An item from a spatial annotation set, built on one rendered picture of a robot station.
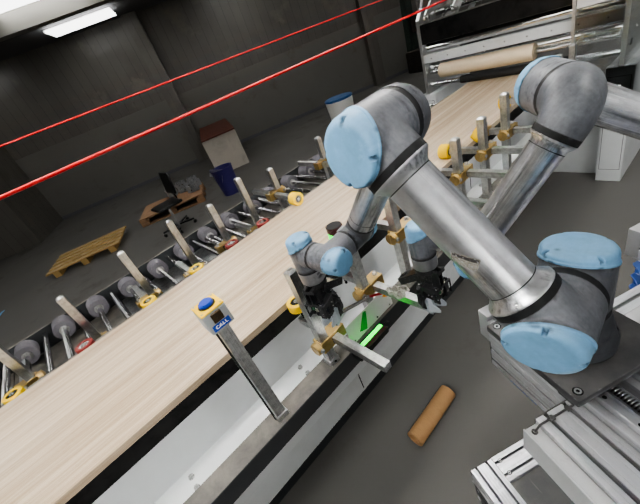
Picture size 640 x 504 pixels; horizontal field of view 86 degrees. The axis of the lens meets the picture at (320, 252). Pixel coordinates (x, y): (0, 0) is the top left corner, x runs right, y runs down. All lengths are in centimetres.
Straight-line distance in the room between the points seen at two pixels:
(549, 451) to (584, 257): 37
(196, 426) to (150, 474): 19
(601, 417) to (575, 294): 30
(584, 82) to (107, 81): 963
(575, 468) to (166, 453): 114
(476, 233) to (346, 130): 25
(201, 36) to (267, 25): 160
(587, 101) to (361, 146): 46
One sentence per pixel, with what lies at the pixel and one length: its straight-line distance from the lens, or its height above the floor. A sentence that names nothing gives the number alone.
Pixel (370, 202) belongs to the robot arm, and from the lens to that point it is 82.
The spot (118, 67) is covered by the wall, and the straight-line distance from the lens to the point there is 992.
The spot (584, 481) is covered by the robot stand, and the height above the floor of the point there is 95.
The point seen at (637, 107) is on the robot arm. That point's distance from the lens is 104.
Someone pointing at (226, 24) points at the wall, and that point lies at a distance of 991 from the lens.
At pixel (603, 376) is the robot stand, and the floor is 104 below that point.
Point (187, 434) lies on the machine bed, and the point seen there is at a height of 74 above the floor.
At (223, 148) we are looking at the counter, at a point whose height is 46.
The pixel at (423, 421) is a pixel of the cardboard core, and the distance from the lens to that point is 186.
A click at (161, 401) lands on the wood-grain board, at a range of 133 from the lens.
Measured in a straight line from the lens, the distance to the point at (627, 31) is 327.
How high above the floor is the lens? 170
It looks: 31 degrees down
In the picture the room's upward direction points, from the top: 22 degrees counter-clockwise
